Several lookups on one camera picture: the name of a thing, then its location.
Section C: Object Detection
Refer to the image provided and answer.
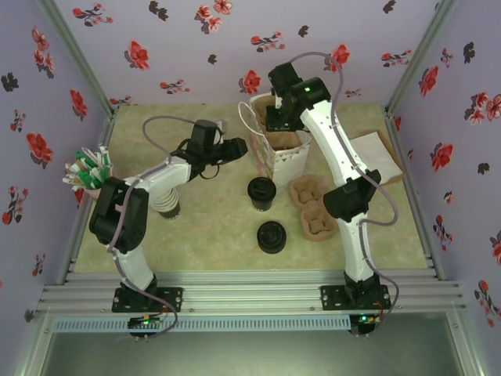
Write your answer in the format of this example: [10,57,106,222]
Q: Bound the stack of black cup lids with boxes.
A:
[256,221,287,254]

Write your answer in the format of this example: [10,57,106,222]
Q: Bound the brown napkin tray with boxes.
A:
[348,130,406,185]

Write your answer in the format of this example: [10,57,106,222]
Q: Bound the white paper napkins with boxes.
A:
[349,132,403,182]

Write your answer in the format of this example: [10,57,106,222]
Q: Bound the aluminium frame post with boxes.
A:
[385,0,460,114]
[37,0,118,117]

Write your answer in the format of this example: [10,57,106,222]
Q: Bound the black base controller board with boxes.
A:
[349,312,384,337]
[128,313,162,337]

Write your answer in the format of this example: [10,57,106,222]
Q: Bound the green wrapped straw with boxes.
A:
[75,147,103,173]
[76,170,99,191]

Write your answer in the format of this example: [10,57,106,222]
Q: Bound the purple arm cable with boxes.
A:
[107,115,199,293]
[290,51,400,338]

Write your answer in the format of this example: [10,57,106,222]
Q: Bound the aluminium side rail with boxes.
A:
[58,111,121,285]
[385,109,445,281]

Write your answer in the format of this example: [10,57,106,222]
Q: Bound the white paper takeout bag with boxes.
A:
[238,92,312,187]

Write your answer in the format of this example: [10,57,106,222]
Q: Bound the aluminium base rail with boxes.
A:
[41,269,463,314]

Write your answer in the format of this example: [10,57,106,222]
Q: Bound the white slotted cable duct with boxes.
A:
[52,315,352,334]

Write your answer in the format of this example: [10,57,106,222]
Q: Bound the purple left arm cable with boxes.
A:
[107,115,199,293]

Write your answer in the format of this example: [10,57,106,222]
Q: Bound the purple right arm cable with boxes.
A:
[290,51,400,338]

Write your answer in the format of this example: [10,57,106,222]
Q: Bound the stack of paper cups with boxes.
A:
[150,187,182,220]

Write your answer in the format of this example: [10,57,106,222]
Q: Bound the brown pulp cup carrier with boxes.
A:
[265,131,303,152]
[288,175,337,242]

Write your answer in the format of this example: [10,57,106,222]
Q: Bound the pink straw holder cup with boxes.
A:
[84,164,114,201]

